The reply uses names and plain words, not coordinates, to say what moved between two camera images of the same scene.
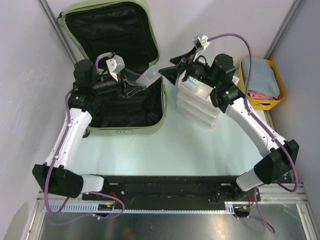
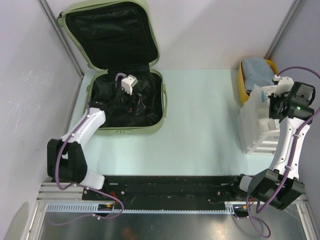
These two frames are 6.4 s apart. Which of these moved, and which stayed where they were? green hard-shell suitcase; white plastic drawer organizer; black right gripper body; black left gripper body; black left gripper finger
Moved: black right gripper body; black left gripper body; black left gripper finger; white plastic drawer organizer
Stayed: green hard-shell suitcase
